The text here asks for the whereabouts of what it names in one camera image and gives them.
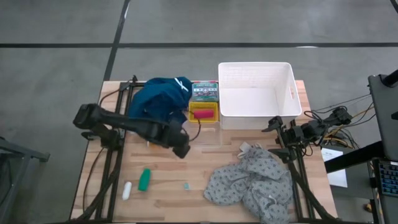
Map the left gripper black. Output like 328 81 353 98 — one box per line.
166 119 192 160

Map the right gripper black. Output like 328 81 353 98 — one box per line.
261 116 304 165

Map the clear plastic container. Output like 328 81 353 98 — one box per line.
182 121 224 150

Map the large white plastic basket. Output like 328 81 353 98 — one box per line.
218 62 303 131

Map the red capsule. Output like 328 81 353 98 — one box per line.
193 109 216 120

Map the green capsule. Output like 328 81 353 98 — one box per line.
138 168 152 192

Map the small yellow plastic basket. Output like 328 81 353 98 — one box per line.
188 101 220 124

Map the grey patterned hospital gown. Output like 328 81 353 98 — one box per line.
203 142 295 224

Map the dark blue scrub garment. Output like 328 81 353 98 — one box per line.
127 76 194 134

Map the green first aid kit box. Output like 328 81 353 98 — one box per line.
190 81 220 104

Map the white capsule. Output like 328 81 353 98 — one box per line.
121 181 133 201

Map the white paper sheet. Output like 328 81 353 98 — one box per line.
321 147 348 189

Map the black support beam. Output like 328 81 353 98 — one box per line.
324 140 386 174

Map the black monitor panel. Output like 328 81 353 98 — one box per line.
368 70 398 162

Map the blue backlit keyboard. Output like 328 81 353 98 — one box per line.
377 160 398 198

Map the grey metal cart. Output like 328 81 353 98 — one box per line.
0 136 50 224

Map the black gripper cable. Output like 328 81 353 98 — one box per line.
186 108 202 142

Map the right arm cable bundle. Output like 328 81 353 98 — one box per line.
310 94 377 149

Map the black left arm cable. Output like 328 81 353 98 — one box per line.
98 80 131 108

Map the brown cable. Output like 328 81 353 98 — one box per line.
82 146 105 213

